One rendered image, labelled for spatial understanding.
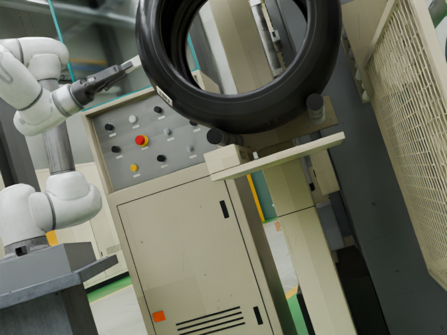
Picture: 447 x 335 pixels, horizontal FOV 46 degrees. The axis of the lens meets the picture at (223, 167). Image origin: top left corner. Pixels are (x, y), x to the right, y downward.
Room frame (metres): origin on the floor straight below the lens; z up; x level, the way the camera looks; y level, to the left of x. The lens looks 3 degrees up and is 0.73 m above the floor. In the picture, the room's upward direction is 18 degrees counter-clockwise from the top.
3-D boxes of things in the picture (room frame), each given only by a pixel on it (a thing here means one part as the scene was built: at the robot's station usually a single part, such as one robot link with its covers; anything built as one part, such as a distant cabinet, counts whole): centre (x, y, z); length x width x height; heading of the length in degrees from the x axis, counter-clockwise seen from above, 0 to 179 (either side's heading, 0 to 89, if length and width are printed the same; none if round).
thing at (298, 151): (1.55, -0.17, 0.80); 0.37 x 0.36 x 0.02; 80
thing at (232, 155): (1.58, -0.03, 0.83); 0.36 x 0.09 x 0.06; 170
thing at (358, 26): (1.70, -0.58, 1.05); 0.20 x 0.15 x 0.30; 170
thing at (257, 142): (1.73, -0.20, 0.90); 0.40 x 0.03 x 0.10; 80
